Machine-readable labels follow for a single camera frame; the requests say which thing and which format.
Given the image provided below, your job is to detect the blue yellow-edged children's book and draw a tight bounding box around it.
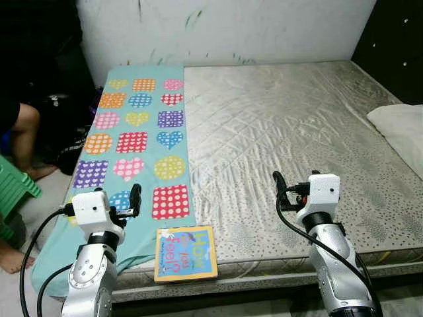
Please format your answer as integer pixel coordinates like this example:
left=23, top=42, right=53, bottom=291
left=153, top=225, right=219, bottom=283

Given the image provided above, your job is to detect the white pillow with grey lettering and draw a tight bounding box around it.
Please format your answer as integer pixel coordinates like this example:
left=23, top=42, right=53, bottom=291
left=367, top=104, right=423, bottom=179

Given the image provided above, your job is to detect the beige quilted mattress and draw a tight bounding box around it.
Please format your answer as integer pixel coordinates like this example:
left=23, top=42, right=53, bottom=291
left=112, top=61, right=423, bottom=286

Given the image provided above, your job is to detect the teal blanket with colourful shapes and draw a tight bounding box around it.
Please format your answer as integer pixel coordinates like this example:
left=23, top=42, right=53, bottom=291
left=31, top=65, right=196, bottom=298

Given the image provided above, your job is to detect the grey bed base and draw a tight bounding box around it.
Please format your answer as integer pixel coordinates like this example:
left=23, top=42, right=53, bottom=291
left=112, top=264, right=423, bottom=303

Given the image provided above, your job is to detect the green plastic stool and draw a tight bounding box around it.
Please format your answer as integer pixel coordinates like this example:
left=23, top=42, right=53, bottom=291
left=0, top=155, right=42, bottom=242

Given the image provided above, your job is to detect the seated person in black shorts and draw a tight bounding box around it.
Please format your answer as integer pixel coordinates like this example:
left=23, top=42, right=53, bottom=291
left=0, top=99, right=60, bottom=275

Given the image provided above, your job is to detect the black tufted headboard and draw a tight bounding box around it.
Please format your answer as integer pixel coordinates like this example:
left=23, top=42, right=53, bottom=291
left=350, top=0, right=423, bottom=106

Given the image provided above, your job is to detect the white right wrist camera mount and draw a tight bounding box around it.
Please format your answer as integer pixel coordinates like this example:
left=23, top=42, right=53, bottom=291
left=295, top=174, right=341, bottom=225

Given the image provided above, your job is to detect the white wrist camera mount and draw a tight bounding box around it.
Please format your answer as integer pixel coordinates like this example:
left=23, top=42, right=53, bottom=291
left=295, top=174, right=341, bottom=225
left=71, top=190, right=113, bottom=232

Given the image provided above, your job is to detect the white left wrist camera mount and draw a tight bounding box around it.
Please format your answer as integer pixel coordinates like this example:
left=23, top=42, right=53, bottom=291
left=71, top=190, right=113, bottom=232

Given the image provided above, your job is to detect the black left wrist camera cable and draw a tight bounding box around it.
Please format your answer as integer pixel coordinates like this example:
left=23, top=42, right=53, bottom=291
left=19, top=205, right=75, bottom=317

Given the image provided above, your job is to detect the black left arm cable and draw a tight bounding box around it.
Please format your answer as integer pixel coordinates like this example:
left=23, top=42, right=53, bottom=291
left=36, top=264, right=73, bottom=317

